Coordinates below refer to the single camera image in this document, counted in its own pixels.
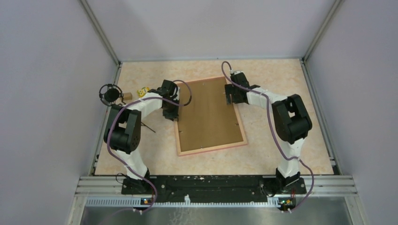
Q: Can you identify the brown cardboard backing board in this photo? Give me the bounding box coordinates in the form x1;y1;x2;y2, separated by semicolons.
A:
176;77;245;153

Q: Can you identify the pink wooden picture frame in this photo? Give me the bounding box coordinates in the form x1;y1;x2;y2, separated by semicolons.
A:
173;76;248;157

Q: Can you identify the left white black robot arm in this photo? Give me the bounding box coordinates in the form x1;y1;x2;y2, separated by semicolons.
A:
104;80;181;194

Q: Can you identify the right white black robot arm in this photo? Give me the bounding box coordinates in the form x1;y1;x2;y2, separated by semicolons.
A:
224;71;313;193

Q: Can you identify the yellow toy cube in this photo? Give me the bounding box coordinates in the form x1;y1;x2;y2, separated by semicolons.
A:
137;87;150;98

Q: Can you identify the small wooden block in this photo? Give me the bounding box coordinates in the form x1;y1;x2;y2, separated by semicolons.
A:
123;92;133;101

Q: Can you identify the black microphone on tripod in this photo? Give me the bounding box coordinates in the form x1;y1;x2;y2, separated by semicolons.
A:
99;84;162;135

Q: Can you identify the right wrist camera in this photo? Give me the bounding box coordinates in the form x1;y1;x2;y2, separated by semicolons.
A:
230;70;243;75

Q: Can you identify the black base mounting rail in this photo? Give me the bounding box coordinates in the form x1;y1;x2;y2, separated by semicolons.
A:
121;175;308;203

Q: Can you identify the white cable duct strip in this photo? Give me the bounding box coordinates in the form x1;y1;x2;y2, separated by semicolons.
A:
85;196;280;208

